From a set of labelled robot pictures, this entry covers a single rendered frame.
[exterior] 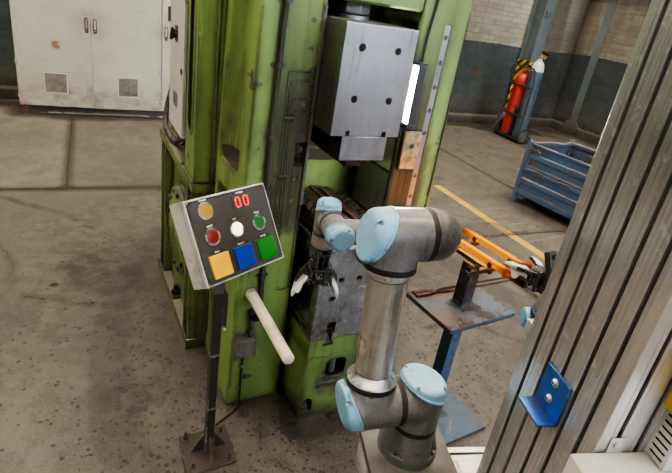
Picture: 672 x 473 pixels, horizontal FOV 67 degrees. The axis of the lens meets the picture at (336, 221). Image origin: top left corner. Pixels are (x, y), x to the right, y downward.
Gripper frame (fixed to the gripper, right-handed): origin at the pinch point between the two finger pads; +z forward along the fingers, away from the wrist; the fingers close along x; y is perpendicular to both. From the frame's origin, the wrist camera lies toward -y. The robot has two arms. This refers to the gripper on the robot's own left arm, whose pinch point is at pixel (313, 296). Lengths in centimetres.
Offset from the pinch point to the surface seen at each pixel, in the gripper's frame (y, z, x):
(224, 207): -16.3, -22.4, -30.7
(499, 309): -38, 27, 93
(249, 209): -21.9, -19.8, -22.4
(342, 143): -43, -40, 10
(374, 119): -46, -50, 22
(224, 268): -4.1, -6.5, -29.2
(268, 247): -18.1, -7.7, -15.0
